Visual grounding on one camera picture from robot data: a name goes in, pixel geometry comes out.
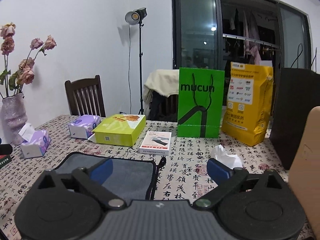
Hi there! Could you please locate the open purple tissue pack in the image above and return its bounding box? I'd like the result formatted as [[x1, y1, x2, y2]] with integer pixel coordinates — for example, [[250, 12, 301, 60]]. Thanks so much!
[[18, 122, 51, 159]]

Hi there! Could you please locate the green mucun paper bag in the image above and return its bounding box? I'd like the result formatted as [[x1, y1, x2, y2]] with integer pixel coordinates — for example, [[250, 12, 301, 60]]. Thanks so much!
[[177, 68, 225, 138]]

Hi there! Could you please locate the crumpled white tissue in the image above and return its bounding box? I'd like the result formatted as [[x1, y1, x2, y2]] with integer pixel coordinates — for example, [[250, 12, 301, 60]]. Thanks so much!
[[211, 145, 243, 169]]

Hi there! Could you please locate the red and green small box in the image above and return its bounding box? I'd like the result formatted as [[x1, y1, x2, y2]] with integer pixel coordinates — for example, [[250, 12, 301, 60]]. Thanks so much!
[[0, 155, 12, 168]]

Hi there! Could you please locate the cream cloth on chair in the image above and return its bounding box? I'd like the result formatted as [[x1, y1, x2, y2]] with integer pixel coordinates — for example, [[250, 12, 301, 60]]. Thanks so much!
[[142, 69, 179, 120]]

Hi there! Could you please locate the calligraphy print tablecloth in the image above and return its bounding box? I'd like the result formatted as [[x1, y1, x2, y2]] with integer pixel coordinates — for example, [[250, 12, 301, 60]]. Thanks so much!
[[0, 114, 316, 240]]

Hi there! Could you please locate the speckled purple ceramic vase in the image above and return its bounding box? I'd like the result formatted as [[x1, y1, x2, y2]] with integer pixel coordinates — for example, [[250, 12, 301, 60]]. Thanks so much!
[[1, 93, 28, 145]]

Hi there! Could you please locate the dark wooden chair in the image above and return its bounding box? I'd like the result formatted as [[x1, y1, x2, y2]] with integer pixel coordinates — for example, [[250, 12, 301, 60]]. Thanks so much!
[[65, 75, 106, 118]]

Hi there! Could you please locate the chair under cream cloth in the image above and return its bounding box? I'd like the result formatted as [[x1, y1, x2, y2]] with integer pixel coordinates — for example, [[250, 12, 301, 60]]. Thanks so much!
[[149, 91, 178, 122]]

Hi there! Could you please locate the lime green cardboard box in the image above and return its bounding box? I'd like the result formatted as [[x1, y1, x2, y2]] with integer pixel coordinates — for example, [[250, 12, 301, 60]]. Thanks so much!
[[88, 114, 146, 147]]

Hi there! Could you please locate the sealed purple tissue pack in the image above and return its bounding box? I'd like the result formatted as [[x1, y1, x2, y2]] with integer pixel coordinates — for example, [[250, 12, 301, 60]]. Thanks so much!
[[68, 114, 101, 139]]

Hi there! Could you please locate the dark framed sliding window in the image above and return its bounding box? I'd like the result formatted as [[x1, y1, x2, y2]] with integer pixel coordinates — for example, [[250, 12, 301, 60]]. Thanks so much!
[[171, 0, 313, 73]]

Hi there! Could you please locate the small white product box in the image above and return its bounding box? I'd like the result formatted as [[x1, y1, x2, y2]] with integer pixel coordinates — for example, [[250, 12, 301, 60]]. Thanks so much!
[[139, 131, 172, 156]]

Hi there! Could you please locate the beige pink suitcase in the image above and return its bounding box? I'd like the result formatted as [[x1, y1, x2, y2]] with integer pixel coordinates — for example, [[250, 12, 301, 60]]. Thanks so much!
[[289, 106, 320, 239]]

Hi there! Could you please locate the yellow paper delivery bag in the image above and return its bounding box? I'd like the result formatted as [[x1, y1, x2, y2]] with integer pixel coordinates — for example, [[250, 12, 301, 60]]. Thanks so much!
[[221, 62, 273, 147]]

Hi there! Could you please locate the purple and grey towel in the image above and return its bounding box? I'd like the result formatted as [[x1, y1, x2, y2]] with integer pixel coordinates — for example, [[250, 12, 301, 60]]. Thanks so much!
[[55, 152, 167, 204]]

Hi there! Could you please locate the studio light on stand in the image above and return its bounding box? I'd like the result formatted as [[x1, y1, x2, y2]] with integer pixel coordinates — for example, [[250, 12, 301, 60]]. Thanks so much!
[[125, 7, 148, 116]]

